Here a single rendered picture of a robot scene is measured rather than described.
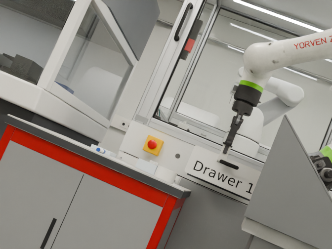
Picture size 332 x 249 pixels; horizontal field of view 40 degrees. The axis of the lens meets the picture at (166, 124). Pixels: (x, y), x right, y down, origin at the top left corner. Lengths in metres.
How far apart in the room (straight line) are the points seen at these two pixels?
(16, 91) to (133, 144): 0.54
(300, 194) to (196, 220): 0.74
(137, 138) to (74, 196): 0.65
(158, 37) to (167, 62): 3.60
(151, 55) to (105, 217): 4.30
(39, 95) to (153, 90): 0.51
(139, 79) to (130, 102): 0.31
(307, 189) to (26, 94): 1.16
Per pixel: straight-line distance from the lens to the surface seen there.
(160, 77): 2.07
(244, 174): 1.72
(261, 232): 1.38
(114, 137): 5.48
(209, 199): 1.99
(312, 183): 1.36
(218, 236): 2.00
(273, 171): 1.35
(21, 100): 1.93
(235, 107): 1.69
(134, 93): 5.52
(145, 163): 1.76
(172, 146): 2.01
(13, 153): 1.54
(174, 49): 2.10
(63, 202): 1.48
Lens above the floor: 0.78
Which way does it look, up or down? 6 degrees up
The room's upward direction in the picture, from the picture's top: 23 degrees clockwise
